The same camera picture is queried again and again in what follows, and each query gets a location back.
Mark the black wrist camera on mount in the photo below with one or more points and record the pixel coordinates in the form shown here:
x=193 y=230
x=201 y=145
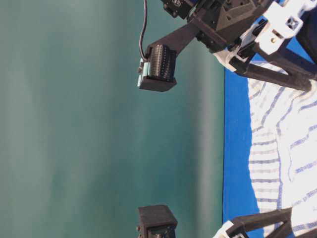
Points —
x=157 y=72

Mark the white of other gripper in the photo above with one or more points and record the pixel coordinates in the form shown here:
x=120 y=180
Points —
x=238 y=227

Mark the blue table cloth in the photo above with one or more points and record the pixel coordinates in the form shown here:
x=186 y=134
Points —
x=237 y=138

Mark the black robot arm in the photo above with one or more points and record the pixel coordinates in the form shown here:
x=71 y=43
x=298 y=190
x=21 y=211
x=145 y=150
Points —
x=283 y=153

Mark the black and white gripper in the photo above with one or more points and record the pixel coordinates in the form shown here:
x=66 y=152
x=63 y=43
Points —
x=235 y=30

